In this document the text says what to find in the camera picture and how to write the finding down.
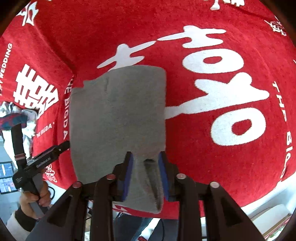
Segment grey knit garment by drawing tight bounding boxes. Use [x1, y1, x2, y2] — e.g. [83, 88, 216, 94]
[70, 65, 166, 214]

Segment person's left forearm white sleeve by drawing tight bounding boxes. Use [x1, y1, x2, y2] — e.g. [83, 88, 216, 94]
[6, 204, 38, 241]

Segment person's left hand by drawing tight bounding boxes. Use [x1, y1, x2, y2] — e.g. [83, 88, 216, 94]
[20, 181, 51, 219]

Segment person's blue jeans legs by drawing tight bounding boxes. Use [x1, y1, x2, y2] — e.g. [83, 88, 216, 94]
[113, 213, 179, 240]

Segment patterned white blue red cloth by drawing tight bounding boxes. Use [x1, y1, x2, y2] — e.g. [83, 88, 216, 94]
[1, 101, 38, 168]

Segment red blanket with white print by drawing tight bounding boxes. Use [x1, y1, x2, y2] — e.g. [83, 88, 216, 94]
[1, 1, 295, 219]

